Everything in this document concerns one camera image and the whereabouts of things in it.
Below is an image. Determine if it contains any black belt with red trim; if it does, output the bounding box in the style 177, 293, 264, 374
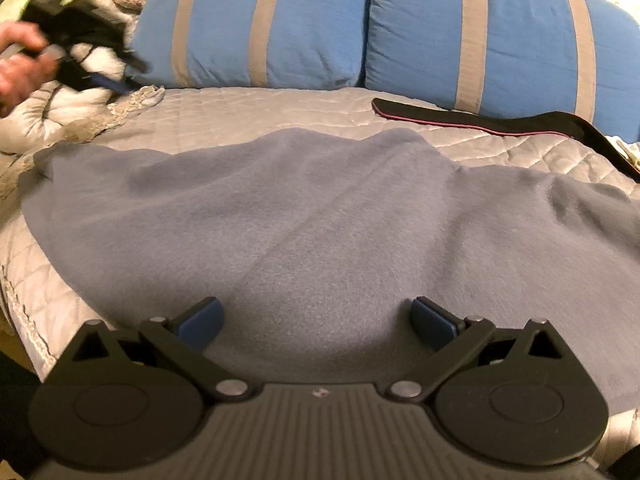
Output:
371, 97, 640, 182

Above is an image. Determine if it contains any grey-blue fleece garment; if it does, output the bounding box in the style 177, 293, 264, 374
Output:
22, 127, 640, 413

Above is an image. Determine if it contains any grey quilted bedspread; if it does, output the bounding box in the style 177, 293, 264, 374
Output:
0, 84, 640, 461

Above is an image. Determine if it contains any lace trimmed cloth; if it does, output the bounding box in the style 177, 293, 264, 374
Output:
0, 35, 167, 158

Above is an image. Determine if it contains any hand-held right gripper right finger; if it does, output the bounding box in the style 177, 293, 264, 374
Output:
384, 296, 568, 404

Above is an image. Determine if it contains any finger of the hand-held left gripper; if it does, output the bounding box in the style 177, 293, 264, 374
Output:
116, 44, 154, 75
75, 59, 135, 97

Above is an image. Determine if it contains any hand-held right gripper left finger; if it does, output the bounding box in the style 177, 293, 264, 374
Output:
72, 296, 249, 404

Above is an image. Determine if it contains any person's left hand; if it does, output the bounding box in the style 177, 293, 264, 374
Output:
0, 21, 60, 113

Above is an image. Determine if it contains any blue grey-striped pillow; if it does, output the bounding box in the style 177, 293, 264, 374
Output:
364, 0, 640, 142
131, 0, 372, 90

